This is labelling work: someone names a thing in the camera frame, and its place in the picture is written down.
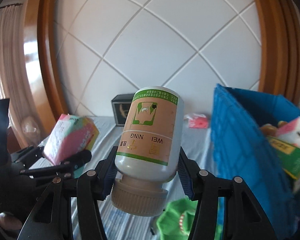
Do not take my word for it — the colourful pink tissue pack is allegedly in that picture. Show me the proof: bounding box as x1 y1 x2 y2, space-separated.
43 114 99 165

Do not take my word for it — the grey bottle tan label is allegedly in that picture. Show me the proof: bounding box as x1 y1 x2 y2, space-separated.
111 86 184 217

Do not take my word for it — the blue fabric storage bin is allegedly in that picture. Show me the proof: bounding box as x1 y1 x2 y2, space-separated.
211 85 300 239

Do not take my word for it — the green cardboard box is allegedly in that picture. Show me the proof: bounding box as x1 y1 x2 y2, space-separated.
267 136 300 180

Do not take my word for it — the brown plush toy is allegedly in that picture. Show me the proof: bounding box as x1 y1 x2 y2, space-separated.
260 121 288 137

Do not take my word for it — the small pink tissue packet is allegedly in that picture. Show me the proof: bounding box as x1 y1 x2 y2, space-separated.
184 113 209 129

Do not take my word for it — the black gift bag gold handle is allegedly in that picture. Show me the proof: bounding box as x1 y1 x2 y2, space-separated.
111 94 134 126

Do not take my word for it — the wooden right door frame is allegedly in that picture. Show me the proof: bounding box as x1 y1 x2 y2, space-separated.
255 0 300 105

